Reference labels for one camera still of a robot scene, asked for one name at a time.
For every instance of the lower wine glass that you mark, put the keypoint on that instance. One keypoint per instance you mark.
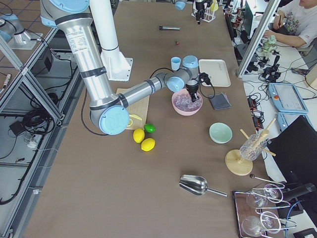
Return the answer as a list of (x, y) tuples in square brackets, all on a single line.
[(264, 225)]

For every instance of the steel muddler black tip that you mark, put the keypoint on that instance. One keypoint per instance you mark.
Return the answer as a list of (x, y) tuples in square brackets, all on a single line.
[(169, 28)]

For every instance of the upper lemon slice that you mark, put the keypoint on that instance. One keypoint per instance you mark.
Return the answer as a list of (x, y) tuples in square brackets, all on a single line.
[(130, 122)]

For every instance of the aluminium frame post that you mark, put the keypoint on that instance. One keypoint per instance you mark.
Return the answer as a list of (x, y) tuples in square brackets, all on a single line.
[(267, 15)]

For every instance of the green lime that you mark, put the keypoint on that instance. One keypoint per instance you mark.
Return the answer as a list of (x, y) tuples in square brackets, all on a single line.
[(149, 128)]

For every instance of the wine glass rack tray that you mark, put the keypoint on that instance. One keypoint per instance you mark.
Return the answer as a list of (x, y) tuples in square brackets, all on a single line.
[(243, 210)]

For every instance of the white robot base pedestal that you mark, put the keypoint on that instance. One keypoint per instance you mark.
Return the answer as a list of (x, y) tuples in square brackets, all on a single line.
[(118, 67)]

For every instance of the upper wine glass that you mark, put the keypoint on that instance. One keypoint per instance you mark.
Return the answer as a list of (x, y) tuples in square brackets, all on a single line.
[(262, 197)]

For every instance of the mint green bowl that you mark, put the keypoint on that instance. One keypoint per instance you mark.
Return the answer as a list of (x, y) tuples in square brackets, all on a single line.
[(220, 133)]

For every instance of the cream rabbit tray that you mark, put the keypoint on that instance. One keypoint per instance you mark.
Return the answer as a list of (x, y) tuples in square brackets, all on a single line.
[(216, 70)]

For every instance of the grey folded cloth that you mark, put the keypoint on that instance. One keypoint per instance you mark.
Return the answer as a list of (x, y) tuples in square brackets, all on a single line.
[(220, 101)]

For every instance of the clear ice cubes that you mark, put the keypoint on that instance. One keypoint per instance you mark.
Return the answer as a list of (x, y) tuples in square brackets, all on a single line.
[(184, 103)]

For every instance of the upper teach pendant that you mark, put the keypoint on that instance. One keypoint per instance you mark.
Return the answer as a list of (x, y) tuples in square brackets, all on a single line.
[(287, 98)]

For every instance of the black monitor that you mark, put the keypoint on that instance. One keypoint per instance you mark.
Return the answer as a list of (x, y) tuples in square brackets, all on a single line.
[(296, 152)]

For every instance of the clear textured glass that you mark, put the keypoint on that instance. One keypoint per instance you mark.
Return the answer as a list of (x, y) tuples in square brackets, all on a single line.
[(250, 150)]

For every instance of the white wire cup rack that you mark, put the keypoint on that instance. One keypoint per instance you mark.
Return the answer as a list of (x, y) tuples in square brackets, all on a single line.
[(210, 7)]

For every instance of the pink bowl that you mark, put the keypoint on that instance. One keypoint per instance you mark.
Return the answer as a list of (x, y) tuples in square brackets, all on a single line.
[(184, 113)]

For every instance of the light blue plastic cup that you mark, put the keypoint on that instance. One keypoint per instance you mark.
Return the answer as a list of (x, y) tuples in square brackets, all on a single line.
[(175, 63)]

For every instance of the teach pendant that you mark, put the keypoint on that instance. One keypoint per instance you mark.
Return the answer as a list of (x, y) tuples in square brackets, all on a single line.
[(287, 98), (285, 119)]

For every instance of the brown table mat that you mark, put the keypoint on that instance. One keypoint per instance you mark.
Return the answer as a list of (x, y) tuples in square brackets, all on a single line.
[(107, 187)]

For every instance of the wooden cutting board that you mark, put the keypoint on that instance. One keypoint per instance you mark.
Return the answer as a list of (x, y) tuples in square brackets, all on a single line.
[(139, 108)]

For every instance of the seated person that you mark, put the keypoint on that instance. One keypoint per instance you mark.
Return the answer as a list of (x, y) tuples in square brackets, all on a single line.
[(296, 24)]

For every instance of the wooden cup tree stand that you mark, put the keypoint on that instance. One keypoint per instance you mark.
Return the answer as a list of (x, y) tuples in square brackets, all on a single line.
[(239, 161)]

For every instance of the whole yellow lemon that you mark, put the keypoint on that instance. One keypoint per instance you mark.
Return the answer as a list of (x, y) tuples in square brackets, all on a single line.
[(138, 135)]

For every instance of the aluminium frame enclosure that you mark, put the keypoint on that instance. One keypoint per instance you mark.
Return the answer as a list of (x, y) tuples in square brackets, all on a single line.
[(35, 109)]

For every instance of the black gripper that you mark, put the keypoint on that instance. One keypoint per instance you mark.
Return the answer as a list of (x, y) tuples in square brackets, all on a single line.
[(191, 89), (198, 7)]

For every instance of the steel ice scoop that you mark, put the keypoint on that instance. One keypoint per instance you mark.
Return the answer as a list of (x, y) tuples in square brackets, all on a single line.
[(197, 185)]

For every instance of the yellow plastic knife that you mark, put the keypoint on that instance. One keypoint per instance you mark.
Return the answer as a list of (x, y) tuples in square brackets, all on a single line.
[(135, 116)]

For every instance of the lower teach pendant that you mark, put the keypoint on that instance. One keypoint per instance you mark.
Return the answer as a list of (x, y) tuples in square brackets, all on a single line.
[(285, 119)]

